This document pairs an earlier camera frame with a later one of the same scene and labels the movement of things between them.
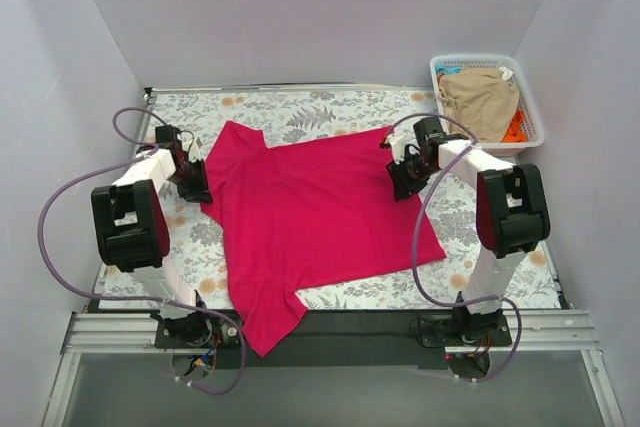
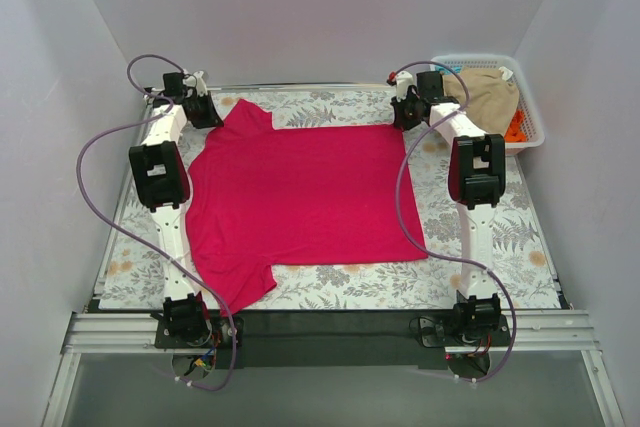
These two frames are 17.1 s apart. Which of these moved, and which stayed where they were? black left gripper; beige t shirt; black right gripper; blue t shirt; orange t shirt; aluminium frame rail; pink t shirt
Moved: black left gripper; black right gripper; pink t shirt
Stayed: beige t shirt; blue t shirt; aluminium frame rail; orange t shirt
